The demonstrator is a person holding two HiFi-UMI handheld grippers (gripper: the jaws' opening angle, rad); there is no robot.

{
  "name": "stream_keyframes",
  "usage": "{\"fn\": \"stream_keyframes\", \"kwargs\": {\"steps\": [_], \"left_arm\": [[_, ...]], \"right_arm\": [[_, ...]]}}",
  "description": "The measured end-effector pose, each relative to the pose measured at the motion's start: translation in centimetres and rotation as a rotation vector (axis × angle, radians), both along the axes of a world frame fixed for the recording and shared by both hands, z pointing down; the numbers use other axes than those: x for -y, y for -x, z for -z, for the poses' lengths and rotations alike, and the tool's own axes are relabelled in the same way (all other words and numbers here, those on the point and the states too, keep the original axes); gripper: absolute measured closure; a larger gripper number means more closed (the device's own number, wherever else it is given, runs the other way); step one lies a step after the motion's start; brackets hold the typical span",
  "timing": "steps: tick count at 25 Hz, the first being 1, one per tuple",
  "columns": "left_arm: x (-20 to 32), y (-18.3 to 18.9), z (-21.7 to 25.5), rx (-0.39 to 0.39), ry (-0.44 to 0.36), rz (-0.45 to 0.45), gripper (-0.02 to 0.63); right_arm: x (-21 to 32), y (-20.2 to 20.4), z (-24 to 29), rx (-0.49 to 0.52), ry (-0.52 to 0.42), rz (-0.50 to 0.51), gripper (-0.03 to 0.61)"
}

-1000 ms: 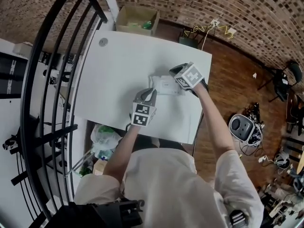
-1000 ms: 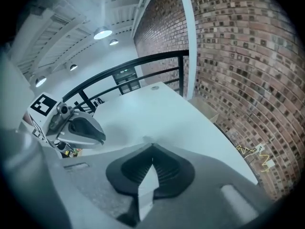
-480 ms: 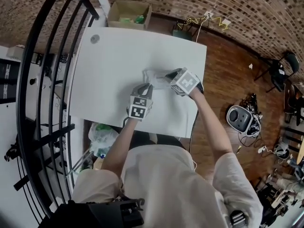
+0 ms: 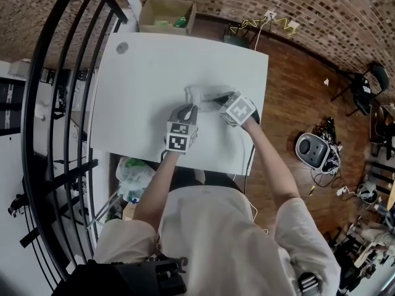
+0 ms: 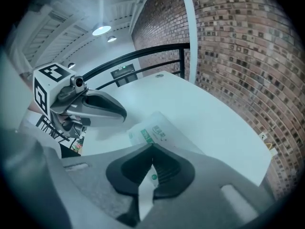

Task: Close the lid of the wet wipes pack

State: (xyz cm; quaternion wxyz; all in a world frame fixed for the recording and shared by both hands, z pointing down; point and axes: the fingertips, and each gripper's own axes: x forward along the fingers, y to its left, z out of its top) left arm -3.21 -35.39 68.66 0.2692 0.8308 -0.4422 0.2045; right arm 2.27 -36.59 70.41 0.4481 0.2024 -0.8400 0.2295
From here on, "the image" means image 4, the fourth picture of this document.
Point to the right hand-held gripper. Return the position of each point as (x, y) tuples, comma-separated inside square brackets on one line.
[(239, 109)]

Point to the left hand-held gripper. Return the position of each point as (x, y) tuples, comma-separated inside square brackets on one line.
[(182, 134)]

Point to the person's left forearm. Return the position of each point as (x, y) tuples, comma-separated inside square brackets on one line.
[(162, 183)]

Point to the person's right forearm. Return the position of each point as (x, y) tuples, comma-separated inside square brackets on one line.
[(273, 165)]

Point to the dark green folding chair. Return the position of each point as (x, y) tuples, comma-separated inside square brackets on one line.
[(380, 74), (236, 40)]

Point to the brown cardboard box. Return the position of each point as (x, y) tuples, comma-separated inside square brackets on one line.
[(160, 30)]

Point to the white plastic bag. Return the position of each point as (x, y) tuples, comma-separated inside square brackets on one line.
[(132, 177)]

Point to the pale green packet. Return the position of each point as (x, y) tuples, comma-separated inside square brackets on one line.
[(163, 24)]

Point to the grey round table grommet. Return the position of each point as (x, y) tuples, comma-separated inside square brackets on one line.
[(122, 48)]

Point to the white grey round appliance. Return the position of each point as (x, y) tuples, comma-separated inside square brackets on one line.
[(311, 150)]

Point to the small yellow white tag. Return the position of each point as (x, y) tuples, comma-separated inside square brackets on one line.
[(312, 190)]

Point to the person's cream shirt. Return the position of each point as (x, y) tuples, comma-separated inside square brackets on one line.
[(216, 242)]

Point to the black metal railing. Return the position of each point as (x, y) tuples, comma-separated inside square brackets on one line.
[(46, 72)]

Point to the white power adapter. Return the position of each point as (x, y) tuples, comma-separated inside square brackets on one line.
[(341, 191)]

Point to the small white grey device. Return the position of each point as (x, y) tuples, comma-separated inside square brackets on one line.
[(368, 192)]

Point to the black panel with white marks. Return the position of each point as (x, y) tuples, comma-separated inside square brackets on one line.
[(12, 103)]

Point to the black body-worn device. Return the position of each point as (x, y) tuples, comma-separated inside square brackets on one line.
[(123, 279)]

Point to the small black machine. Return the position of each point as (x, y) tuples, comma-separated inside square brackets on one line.
[(17, 203)]

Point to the white wall outlet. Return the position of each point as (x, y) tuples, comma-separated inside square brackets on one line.
[(293, 26), (271, 14)]

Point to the white vertical post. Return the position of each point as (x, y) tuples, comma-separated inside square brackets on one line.
[(129, 5)]

